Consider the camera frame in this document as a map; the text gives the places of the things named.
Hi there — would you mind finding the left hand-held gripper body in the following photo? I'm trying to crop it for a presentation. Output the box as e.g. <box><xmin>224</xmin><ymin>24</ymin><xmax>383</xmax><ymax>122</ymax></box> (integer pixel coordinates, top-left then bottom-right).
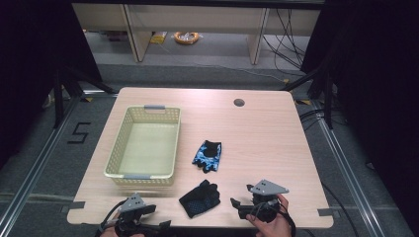
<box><xmin>113</xmin><ymin>193</ymin><xmax>166</xmax><ymax>237</ymax></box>

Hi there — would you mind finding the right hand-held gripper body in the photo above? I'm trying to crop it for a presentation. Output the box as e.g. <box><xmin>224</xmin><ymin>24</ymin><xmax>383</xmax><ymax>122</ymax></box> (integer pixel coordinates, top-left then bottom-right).
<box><xmin>242</xmin><ymin>179</ymin><xmax>291</xmax><ymax>223</ymax></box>

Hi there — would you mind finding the black dotted glove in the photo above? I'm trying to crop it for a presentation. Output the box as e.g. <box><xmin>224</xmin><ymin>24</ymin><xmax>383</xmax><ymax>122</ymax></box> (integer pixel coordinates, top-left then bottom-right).
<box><xmin>178</xmin><ymin>179</ymin><xmax>221</xmax><ymax>219</ymax></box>

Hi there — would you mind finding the blue camouflage fingerless glove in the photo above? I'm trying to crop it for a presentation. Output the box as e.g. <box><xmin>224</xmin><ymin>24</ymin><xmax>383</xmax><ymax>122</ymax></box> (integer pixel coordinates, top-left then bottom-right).
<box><xmin>192</xmin><ymin>139</ymin><xmax>222</xmax><ymax>175</ymax></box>

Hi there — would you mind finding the pale yellow plastic basket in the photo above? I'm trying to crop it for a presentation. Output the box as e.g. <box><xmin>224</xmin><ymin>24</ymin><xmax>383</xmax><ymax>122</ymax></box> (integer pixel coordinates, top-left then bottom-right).
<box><xmin>104</xmin><ymin>104</ymin><xmax>182</xmax><ymax>188</ymax></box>

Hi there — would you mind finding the person's right hand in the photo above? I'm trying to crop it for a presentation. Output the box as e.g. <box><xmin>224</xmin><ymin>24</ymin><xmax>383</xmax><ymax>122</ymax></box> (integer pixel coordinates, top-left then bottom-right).
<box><xmin>245</xmin><ymin>193</ymin><xmax>293</xmax><ymax>237</ymax></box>

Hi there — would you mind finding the person's left hand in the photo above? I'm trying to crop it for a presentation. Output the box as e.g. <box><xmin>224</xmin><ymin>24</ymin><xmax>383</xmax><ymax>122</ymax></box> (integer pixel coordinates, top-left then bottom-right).
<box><xmin>98</xmin><ymin>212</ymin><xmax>146</xmax><ymax>237</ymax></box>

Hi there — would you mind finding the black metal stand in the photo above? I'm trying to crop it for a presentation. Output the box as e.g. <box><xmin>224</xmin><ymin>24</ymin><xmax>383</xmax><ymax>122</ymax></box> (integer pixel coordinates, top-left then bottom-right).
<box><xmin>280</xmin><ymin>63</ymin><xmax>335</xmax><ymax>130</ymax></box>
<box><xmin>51</xmin><ymin>65</ymin><xmax>118</xmax><ymax>130</ymax></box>

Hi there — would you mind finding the black curtain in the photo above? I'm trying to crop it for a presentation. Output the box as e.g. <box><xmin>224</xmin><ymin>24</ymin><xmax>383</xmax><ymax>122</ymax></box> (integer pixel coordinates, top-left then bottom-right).
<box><xmin>299</xmin><ymin>0</ymin><xmax>419</xmax><ymax>228</ymax></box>
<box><xmin>0</xmin><ymin>0</ymin><xmax>103</xmax><ymax>171</ymax></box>

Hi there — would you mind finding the yellow packet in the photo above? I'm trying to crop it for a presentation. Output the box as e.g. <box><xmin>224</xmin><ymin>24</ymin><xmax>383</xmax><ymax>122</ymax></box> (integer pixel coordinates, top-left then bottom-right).
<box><xmin>149</xmin><ymin>31</ymin><xmax>168</xmax><ymax>45</ymax></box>

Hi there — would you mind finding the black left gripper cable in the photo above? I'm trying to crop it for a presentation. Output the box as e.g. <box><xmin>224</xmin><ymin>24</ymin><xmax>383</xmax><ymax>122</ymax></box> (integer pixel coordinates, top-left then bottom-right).
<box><xmin>96</xmin><ymin>198</ymin><xmax>128</xmax><ymax>237</ymax></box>

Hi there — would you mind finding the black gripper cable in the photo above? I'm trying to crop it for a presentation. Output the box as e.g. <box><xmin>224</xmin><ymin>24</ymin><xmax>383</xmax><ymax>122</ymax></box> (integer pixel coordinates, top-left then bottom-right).
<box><xmin>278</xmin><ymin>205</ymin><xmax>298</xmax><ymax>237</ymax></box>
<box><xmin>96</xmin><ymin>198</ymin><xmax>128</xmax><ymax>237</ymax></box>

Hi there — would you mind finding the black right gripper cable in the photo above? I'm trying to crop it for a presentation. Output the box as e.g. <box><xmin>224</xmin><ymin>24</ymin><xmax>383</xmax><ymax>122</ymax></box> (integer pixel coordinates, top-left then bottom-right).
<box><xmin>278</xmin><ymin>205</ymin><xmax>298</xmax><ymax>237</ymax></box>

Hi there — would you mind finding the aluminium floor rail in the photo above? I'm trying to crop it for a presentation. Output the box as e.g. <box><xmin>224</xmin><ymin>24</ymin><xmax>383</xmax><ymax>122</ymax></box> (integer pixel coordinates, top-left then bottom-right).
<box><xmin>310</xmin><ymin>98</ymin><xmax>383</xmax><ymax>237</ymax></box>
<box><xmin>0</xmin><ymin>93</ymin><xmax>85</xmax><ymax>233</ymax></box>

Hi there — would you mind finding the bundle of black cables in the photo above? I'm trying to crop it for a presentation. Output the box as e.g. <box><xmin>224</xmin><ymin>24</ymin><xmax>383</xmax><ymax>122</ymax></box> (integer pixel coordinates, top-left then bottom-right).
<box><xmin>262</xmin><ymin>8</ymin><xmax>318</xmax><ymax>72</ymax></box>

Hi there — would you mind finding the orange coiled cable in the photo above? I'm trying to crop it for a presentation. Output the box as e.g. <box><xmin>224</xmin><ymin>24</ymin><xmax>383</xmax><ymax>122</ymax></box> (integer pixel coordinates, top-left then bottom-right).
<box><xmin>173</xmin><ymin>31</ymin><xmax>201</xmax><ymax>45</ymax></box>

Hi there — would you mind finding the beige wooden desk frame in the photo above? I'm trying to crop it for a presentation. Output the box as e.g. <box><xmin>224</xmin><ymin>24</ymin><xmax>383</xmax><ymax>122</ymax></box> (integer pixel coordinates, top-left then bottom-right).
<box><xmin>71</xmin><ymin>2</ymin><xmax>321</xmax><ymax>66</ymax></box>

